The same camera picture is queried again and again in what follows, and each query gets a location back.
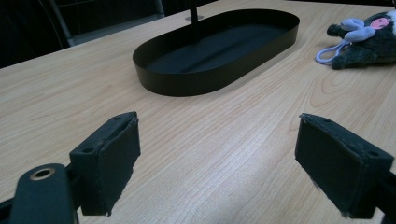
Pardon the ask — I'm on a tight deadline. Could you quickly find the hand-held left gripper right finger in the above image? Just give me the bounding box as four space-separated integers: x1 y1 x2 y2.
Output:
294 112 395 219

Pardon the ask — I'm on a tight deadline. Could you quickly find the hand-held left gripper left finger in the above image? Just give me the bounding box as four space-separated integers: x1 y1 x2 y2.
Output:
68 111 142 217

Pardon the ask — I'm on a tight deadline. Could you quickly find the dark plush toy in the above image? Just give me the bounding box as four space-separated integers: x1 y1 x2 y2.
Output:
315 9 396 70

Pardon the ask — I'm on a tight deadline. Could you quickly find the dark chair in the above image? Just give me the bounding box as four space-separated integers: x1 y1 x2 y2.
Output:
38 0 166 49

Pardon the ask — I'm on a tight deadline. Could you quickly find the black metal stand pole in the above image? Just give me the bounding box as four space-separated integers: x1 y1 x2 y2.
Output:
184 0 205 42

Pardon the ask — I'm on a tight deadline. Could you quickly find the black oval tray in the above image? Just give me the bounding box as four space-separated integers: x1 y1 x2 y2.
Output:
132 8 301 97

